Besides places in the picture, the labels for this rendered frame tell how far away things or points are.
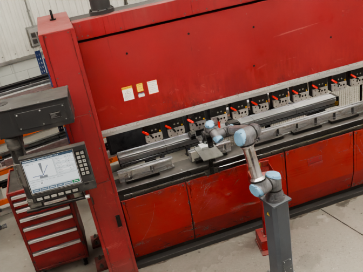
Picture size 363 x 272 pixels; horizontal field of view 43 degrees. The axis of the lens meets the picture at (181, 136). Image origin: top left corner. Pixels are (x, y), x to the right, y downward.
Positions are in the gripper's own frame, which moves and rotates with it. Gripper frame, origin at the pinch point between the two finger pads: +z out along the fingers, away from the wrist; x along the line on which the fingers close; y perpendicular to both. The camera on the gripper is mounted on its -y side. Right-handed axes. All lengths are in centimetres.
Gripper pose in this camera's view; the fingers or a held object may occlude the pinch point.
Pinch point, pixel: (206, 143)
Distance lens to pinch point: 404.3
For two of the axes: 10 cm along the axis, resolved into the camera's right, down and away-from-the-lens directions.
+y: -3.2, -8.6, 4.0
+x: -9.4, 2.7, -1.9
